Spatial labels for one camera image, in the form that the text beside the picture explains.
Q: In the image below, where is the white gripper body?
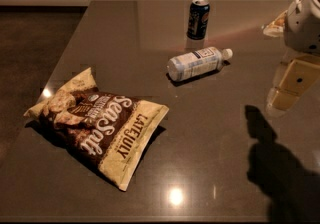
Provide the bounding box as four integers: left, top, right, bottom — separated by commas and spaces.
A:
284, 0, 320, 55

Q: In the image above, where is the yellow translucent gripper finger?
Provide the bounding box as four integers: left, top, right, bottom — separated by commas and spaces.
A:
266, 55, 320, 117

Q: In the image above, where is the brown sea salt chip bag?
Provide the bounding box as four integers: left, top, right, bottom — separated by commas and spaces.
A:
24, 69, 169, 191

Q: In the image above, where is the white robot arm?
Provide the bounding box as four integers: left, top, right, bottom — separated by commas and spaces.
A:
263, 0, 320, 117

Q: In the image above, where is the small clear item at back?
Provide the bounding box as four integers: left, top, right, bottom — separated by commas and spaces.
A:
262, 11, 287, 38

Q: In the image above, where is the dark blue soda can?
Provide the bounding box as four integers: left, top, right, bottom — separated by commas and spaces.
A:
187, 0, 210, 40

